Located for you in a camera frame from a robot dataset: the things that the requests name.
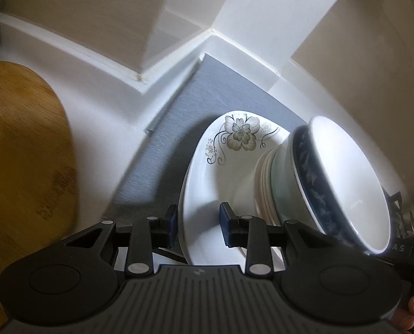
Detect grey mat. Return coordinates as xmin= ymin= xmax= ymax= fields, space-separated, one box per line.
xmin=104 ymin=53 xmax=310 ymax=253

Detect white floral square plate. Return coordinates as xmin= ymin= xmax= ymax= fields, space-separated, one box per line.
xmin=178 ymin=110 xmax=291 ymax=267

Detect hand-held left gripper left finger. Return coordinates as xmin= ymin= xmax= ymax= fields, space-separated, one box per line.
xmin=61 ymin=205 xmax=177 ymax=275

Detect white bowl with blue pattern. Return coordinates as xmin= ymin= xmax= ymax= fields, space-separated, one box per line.
xmin=290 ymin=116 xmax=392 ymax=255

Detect wooden cutting board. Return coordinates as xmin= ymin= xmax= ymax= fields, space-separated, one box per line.
xmin=0 ymin=61 xmax=80 ymax=325

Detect teal ribbed bowl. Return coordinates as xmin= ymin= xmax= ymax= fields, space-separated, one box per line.
xmin=269 ymin=139 xmax=319 ymax=232

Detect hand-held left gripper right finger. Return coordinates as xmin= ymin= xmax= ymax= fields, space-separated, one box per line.
xmin=219 ymin=202 xmax=336 ymax=275

